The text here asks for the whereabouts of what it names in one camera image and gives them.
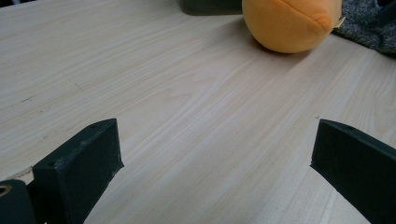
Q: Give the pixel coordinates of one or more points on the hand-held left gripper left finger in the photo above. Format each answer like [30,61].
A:
[77,171]

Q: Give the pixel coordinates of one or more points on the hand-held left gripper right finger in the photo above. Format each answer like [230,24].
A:
[358,168]

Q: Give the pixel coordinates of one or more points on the grey fuzzy cloth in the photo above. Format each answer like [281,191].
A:
[367,28]

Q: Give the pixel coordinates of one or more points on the orange plush toy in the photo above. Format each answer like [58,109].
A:
[286,25]

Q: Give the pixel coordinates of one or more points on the brown transparent storage box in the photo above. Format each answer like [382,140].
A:
[211,6]

